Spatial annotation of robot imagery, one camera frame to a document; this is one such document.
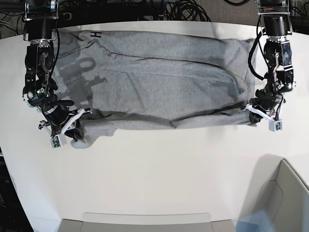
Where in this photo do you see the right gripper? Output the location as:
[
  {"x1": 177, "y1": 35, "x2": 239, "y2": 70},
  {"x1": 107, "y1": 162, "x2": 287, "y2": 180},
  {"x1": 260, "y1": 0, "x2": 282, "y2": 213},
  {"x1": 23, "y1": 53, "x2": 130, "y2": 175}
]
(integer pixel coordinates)
[{"x1": 38, "y1": 105, "x2": 84, "y2": 141}]

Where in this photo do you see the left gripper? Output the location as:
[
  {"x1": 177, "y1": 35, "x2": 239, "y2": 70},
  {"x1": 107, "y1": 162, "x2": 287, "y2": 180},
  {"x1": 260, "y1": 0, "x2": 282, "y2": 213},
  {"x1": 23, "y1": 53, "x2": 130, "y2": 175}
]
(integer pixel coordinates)
[{"x1": 243, "y1": 89, "x2": 284, "y2": 126}]

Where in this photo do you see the grey T-shirt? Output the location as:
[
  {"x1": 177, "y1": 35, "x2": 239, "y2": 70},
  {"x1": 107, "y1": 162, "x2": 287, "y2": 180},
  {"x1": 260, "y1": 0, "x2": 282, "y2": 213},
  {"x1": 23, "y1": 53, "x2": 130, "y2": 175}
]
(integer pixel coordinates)
[{"x1": 53, "y1": 29, "x2": 255, "y2": 149}]

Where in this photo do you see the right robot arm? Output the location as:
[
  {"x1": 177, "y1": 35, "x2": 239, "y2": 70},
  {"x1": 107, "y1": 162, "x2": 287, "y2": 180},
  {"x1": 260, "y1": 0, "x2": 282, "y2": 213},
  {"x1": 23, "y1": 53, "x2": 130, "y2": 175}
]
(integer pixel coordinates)
[{"x1": 22, "y1": 0, "x2": 90, "y2": 147}]

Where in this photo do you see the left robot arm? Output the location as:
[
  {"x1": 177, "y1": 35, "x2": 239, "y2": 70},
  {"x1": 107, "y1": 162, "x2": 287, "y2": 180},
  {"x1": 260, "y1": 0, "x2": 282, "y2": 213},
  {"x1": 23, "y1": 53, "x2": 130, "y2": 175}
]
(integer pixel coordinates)
[{"x1": 245, "y1": 0, "x2": 295, "y2": 132}]

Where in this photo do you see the grey box at right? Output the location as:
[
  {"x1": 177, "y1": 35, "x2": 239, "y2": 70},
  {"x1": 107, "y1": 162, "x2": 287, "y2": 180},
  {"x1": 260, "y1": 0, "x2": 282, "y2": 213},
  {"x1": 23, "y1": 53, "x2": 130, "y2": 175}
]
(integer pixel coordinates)
[{"x1": 258, "y1": 159, "x2": 309, "y2": 232}]

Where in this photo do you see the blue blurred object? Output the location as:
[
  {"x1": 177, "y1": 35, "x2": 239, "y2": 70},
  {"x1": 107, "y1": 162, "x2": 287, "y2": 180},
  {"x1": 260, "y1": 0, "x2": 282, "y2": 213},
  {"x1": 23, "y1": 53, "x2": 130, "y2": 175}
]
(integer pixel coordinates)
[{"x1": 234, "y1": 210, "x2": 272, "y2": 232}]

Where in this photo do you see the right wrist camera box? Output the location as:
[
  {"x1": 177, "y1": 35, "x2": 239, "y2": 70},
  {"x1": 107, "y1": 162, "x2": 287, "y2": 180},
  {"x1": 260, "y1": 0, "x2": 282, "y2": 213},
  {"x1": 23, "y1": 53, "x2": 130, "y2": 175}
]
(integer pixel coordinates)
[{"x1": 49, "y1": 134, "x2": 67, "y2": 148}]

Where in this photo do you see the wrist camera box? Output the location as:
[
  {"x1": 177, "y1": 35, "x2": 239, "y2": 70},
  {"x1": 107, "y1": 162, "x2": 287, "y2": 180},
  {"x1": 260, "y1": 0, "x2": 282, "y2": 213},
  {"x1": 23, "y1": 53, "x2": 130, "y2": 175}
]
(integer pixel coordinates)
[
  {"x1": 49, "y1": 134, "x2": 67, "y2": 148},
  {"x1": 268, "y1": 120, "x2": 282, "y2": 132}
]

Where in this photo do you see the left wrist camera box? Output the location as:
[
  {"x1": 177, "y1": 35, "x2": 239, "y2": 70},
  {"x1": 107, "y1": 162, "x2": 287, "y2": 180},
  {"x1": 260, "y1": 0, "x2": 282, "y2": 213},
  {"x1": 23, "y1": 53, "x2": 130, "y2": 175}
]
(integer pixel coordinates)
[{"x1": 268, "y1": 120, "x2": 282, "y2": 132}]

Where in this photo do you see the black cable bundle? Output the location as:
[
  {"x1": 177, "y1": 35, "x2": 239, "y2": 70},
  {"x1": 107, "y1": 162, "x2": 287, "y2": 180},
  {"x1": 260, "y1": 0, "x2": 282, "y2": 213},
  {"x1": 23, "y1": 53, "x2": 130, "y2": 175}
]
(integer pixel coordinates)
[{"x1": 166, "y1": 0, "x2": 212, "y2": 23}]

